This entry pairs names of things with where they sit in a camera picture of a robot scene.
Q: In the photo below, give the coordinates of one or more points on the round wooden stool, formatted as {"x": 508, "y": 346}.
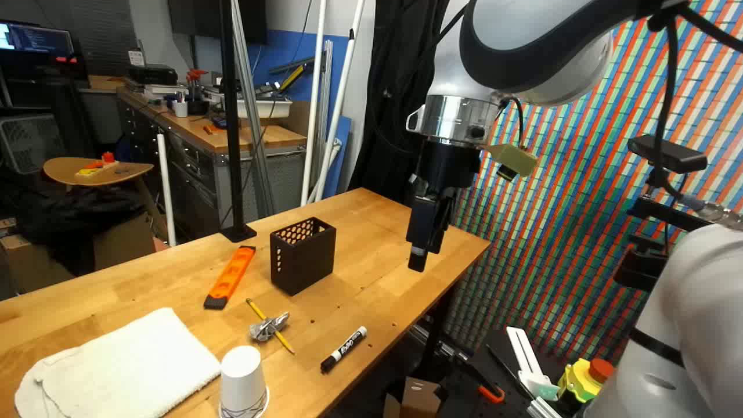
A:
{"x": 96, "y": 173}

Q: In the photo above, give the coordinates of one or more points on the black stereo camera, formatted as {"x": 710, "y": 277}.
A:
{"x": 666, "y": 154}

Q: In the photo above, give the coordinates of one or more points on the white terry cloth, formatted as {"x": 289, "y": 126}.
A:
{"x": 118, "y": 371}

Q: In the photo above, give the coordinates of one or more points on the black pole stand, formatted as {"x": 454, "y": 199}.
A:
{"x": 234, "y": 117}

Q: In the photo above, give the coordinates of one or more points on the cardboard box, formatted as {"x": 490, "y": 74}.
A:
{"x": 414, "y": 397}

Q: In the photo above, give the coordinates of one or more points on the computer monitor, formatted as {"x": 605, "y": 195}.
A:
{"x": 35, "y": 38}

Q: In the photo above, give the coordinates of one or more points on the black camera stand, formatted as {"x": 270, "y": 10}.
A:
{"x": 659, "y": 232}

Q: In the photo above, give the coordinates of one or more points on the red and yellow toy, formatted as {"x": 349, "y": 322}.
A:
{"x": 96, "y": 166}

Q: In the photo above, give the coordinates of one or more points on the yellow pencil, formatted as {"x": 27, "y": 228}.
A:
{"x": 283, "y": 340}

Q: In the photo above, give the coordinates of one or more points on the small metal binder clip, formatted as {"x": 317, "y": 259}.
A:
{"x": 269, "y": 327}

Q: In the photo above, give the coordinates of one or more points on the yellow-green wrist camera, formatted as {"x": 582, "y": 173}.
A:
{"x": 514, "y": 160}

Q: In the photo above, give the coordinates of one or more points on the wooden top workbench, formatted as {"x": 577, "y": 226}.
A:
{"x": 211, "y": 140}

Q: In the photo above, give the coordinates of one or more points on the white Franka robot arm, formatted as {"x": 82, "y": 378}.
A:
{"x": 534, "y": 47}

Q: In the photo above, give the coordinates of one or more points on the orange and black level tool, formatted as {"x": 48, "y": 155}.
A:
{"x": 230, "y": 277}

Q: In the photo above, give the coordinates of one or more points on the grey metal pole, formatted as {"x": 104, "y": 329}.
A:
{"x": 251, "y": 106}

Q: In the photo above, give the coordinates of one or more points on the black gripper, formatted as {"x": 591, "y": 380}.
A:
{"x": 452, "y": 166}

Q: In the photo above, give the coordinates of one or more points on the white metal pole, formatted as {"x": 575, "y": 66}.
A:
{"x": 341, "y": 93}
{"x": 315, "y": 100}

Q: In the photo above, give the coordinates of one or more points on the black curtain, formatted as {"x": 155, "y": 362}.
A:
{"x": 397, "y": 93}

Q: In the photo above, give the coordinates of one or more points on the white paper cup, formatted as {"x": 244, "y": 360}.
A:
{"x": 243, "y": 383}

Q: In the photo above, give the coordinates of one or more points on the white plastic bracket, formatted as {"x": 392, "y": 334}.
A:
{"x": 531, "y": 362}

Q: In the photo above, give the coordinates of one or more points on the black marker pen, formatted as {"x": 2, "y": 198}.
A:
{"x": 344, "y": 349}

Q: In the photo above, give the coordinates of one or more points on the colourful striped backdrop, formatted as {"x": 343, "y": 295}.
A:
{"x": 573, "y": 232}

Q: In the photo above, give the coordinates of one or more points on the yellow emergency stop button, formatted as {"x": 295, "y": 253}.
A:
{"x": 583, "y": 378}

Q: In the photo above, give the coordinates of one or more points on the black perforated box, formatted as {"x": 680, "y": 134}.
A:
{"x": 303, "y": 256}

